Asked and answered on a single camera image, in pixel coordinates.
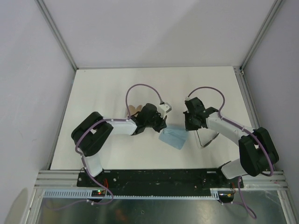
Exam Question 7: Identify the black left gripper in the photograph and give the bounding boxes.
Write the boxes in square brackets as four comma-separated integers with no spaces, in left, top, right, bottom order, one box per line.
[144,110,167,133]

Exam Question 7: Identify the map print glasses case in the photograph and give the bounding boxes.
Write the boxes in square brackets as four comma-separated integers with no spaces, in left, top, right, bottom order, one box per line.
[127,105,142,117]

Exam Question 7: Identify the light blue cleaning cloth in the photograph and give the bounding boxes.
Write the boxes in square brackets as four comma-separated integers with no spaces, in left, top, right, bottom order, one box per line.
[158,125,188,150]

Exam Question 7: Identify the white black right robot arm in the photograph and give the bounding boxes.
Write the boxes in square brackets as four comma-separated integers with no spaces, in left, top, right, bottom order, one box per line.
[184,97,279,187]

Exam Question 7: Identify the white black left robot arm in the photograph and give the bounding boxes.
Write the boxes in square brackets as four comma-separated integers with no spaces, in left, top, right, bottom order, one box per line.
[71,103,171,187]

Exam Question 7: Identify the black aviator sunglasses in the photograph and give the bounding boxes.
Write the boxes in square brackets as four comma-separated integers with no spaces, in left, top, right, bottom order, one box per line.
[195,131,220,149]

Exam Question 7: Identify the reflective metal sheet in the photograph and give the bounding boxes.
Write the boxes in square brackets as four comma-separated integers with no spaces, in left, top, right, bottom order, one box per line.
[36,191,288,224]

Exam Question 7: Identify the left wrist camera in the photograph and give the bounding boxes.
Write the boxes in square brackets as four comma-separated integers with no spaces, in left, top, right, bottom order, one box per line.
[157,102,172,116]

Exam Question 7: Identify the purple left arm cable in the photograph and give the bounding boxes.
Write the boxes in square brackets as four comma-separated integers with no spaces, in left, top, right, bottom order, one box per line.
[44,84,163,210]

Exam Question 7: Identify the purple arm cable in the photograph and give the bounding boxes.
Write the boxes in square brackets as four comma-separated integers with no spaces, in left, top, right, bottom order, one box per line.
[188,86,274,220]
[44,84,163,210]

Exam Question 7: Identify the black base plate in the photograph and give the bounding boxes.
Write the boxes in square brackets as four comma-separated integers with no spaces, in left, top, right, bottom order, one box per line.
[77,168,243,189]

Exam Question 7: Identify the grey slotted cable duct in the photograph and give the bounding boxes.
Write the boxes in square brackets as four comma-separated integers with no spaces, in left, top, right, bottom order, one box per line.
[43,189,233,200]

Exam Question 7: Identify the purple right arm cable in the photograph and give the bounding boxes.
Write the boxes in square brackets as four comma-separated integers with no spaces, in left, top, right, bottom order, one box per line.
[188,86,274,220]

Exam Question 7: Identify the front aluminium frame rails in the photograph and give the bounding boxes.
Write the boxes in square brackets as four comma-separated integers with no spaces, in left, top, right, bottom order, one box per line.
[34,170,288,190]

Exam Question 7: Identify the right aluminium frame post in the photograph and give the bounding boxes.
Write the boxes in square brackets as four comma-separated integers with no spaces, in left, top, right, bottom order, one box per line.
[239,0,285,73]

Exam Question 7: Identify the aluminium frame rail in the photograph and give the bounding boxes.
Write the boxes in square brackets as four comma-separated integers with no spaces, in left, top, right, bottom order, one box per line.
[35,0,78,71]

